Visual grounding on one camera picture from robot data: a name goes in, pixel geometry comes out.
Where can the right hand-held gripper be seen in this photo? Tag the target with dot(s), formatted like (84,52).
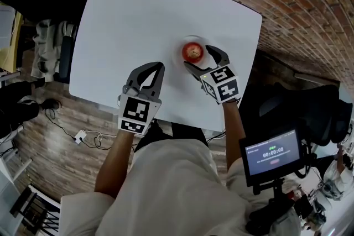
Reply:
(222,83)

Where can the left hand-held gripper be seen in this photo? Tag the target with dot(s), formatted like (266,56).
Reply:
(134,112)

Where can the red apple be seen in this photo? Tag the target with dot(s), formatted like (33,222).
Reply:
(192,51)

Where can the person's right forearm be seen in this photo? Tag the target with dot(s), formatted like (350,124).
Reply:
(233,132)

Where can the person's left forearm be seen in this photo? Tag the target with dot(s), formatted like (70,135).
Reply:
(117,157)

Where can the person's black trousers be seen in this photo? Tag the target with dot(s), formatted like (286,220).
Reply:
(166,132)

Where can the white power adapter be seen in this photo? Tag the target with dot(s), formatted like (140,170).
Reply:
(79,137)

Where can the chair draped with grey clothes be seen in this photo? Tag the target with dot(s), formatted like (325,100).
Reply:
(48,47)

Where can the black office chair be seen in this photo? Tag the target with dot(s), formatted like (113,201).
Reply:
(304,110)

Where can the black monitor screen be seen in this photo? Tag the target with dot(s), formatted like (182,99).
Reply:
(272,156)

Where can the person's white shirt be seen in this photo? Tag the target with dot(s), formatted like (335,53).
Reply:
(171,190)

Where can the black bag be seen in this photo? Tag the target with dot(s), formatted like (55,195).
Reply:
(16,107)

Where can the black monitor mount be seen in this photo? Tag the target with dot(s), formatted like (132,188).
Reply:
(272,201)

